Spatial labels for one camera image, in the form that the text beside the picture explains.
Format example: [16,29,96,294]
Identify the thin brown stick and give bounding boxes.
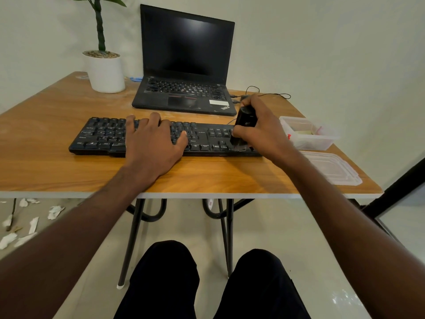
[6,198,17,232]

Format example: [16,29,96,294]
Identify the green plant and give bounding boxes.
[69,0,127,53]

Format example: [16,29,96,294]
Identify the clear plastic lid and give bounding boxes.
[300,151,363,187]

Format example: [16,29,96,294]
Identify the black laptop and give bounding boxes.
[132,4,238,117]

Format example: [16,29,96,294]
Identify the black metal frame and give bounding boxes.
[349,158,425,237]

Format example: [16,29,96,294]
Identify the black computer keyboard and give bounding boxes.
[69,117,263,158]

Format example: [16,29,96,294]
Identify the person's left leg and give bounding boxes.
[114,240,201,319]

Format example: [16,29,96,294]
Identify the black handheld keyboard cleaner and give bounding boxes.
[230,104,258,152]

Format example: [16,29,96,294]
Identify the thin black cable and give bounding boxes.
[245,86,292,100]

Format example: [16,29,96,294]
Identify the person's left forearm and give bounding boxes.
[0,166,157,319]

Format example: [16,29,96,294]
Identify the person's right forearm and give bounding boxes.
[274,151,425,319]

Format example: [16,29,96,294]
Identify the person's leg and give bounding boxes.
[114,240,201,319]
[214,249,311,319]

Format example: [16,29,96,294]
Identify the white plant pot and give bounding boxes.
[82,51,126,94]

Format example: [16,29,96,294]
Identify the scattered white paper scraps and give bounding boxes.
[0,197,66,250]

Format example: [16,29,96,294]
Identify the person's right leg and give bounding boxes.
[214,249,311,319]

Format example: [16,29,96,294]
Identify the person's left hand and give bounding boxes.
[124,112,189,184]

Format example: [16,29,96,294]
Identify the person's right hand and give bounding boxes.
[231,94,298,167]

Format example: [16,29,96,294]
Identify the black hairpin table leg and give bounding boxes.
[117,198,167,290]
[202,198,255,278]

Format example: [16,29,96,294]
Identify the clear plastic container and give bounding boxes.
[278,116,341,152]

